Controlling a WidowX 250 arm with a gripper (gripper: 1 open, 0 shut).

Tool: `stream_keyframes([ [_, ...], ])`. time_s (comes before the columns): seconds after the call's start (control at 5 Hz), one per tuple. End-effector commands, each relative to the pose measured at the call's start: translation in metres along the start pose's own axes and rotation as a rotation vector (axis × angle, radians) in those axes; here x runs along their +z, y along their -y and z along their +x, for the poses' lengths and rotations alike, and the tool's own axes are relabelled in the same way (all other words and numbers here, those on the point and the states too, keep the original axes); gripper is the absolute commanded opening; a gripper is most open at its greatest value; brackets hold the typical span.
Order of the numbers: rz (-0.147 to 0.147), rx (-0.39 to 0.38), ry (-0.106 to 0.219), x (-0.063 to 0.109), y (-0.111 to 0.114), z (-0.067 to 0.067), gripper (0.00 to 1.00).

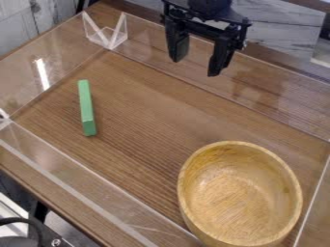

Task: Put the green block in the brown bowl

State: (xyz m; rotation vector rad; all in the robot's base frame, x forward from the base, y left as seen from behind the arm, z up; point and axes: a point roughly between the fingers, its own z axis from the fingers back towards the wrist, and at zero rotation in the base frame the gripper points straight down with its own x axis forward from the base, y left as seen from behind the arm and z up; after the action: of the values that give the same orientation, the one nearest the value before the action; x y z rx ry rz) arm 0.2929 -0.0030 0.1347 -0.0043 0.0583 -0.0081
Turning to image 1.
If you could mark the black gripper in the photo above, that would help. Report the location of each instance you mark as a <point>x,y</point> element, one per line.
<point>207,18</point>

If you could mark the green rectangular block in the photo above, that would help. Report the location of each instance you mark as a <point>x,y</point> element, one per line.
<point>85,108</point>

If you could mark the brown wooden bowl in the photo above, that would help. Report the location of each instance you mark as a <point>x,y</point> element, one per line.
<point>239,195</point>

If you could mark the black metal table leg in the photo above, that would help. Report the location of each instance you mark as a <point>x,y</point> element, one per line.
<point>40,212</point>

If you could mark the clear acrylic corner bracket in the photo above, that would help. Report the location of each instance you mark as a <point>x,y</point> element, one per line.
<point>107,37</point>

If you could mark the clear acrylic tray wall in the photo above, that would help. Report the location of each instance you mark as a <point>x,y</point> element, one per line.
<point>109,182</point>

